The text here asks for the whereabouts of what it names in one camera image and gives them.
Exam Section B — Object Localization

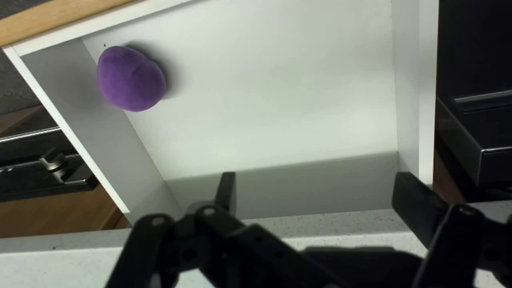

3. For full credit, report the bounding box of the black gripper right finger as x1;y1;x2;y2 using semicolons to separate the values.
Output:
392;171;512;288

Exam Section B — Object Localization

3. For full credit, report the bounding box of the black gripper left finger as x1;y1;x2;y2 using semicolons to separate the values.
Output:
105;169;300;288

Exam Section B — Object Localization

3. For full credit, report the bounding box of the wooden front white drawer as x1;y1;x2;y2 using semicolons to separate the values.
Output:
0;0;440;217

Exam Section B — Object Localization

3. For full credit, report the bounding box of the dark metal hardware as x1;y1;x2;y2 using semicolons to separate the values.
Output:
0;126;102;203

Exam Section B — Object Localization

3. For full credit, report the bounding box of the purple plush ball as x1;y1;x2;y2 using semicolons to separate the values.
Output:
94;44;169;113

